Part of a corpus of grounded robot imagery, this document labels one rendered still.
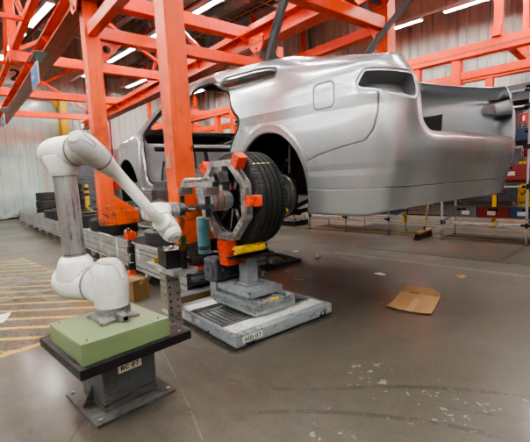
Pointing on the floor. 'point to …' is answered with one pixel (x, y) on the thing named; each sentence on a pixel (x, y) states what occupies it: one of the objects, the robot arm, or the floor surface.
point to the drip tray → (282, 258)
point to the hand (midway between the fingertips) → (207, 206)
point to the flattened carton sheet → (416, 300)
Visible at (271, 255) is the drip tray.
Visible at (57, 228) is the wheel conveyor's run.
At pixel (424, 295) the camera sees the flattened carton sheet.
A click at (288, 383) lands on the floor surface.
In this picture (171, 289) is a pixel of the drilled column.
